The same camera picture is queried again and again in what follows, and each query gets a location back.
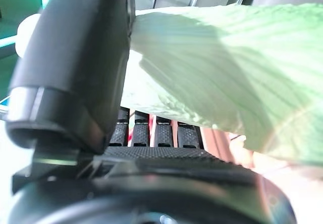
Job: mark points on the green white napa cabbage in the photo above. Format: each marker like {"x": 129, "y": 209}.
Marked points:
{"x": 214, "y": 70}

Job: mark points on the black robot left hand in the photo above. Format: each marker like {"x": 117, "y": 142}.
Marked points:
{"x": 75, "y": 57}

